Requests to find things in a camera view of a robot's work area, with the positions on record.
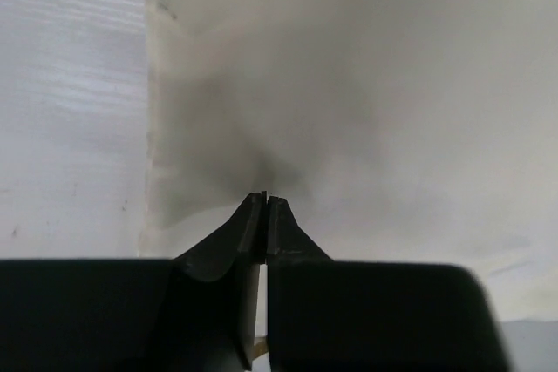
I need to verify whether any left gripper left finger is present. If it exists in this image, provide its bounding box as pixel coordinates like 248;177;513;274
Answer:
1;193;267;371

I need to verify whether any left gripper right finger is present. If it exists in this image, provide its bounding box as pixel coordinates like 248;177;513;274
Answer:
266;197;511;371

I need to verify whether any cream cloth placemat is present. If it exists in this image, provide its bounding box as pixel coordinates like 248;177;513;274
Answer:
137;0;558;372

